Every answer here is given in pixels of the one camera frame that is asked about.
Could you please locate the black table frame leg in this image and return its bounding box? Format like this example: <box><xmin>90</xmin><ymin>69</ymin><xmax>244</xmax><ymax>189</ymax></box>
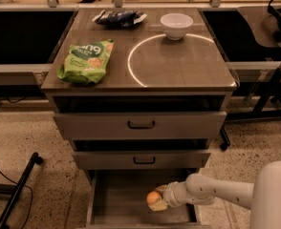
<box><xmin>220</xmin><ymin>127</ymin><xmax>230</xmax><ymax>151</ymax></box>

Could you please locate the bottom open drawer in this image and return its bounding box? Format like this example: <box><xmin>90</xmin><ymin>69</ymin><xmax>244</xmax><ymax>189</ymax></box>
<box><xmin>85</xmin><ymin>169</ymin><xmax>201</xmax><ymax>229</ymax></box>

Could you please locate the black floor cable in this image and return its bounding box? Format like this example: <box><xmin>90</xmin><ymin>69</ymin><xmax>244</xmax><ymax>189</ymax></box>
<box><xmin>0</xmin><ymin>145</ymin><xmax>34</xmax><ymax>229</ymax></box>

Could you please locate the white ceramic bowl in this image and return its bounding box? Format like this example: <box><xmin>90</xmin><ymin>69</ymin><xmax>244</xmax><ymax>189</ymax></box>
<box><xmin>161</xmin><ymin>13</ymin><xmax>193</xmax><ymax>40</ymax></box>

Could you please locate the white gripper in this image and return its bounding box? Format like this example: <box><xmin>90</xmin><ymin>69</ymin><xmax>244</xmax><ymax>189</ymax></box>
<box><xmin>148</xmin><ymin>181</ymin><xmax>186</xmax><ymax>212</ymax></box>

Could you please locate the blue white chip bag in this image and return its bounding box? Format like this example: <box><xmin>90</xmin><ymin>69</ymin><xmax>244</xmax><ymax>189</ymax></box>
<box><xmin>93</xmin><ymin>10</ymin><xmax>147</xmax><ymax>28</ymax></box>

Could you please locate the middle grey drawer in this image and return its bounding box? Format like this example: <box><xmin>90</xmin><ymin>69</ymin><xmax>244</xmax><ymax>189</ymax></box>
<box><xmin>73</xmin><ymin>150</ymin><xmax>210</xmax><ymax>170</ymax></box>

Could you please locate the top grey drawer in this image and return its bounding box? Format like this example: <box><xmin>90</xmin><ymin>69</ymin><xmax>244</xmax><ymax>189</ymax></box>
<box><xmin>54</xmin><ymin>112</ymin><xmax>227</xmax><ymax>140</ymax></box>

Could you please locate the grey drawer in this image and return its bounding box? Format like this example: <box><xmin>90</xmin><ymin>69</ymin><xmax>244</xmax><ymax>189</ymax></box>
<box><xmin>54</xmin><ymin>112</ymin><xmax>227</xmax><ymax>140</ymax></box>
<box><xmin>73</xmin><ymin>150</ymin><xmax>210</xmax><ymax>170</ymax></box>

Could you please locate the black stand leg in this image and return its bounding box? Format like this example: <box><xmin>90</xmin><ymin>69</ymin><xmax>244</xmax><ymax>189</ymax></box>
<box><xmin>0</xmin><ymin>152</ymin><xmax>43</xmax><ymax>229</ymax></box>

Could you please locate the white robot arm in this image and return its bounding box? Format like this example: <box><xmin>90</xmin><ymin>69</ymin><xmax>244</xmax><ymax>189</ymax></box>
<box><xmin>146</xmin><ymin>161</ymin><xmax>281</xmax><ymax>229</ymax></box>

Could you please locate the grey drawer cabinet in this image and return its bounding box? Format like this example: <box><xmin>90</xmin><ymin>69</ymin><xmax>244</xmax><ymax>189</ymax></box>
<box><xmin>40</xmin><ymin>7</ymin><xmax>238</xmax><ymax>229</ymax></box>

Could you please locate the orange fruit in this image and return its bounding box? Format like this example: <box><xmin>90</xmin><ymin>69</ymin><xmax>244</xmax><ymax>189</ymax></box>
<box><xmin>146</xmin><ymin>191</ymin><xmax>162</xmax><ymax>205</ymax></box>

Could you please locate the green snack bag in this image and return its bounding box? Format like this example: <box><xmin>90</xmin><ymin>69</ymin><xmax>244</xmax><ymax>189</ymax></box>
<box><xmin>56</xmin><ymin>39</ymin><xmax>114</xmax><ymax>85</ymax></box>

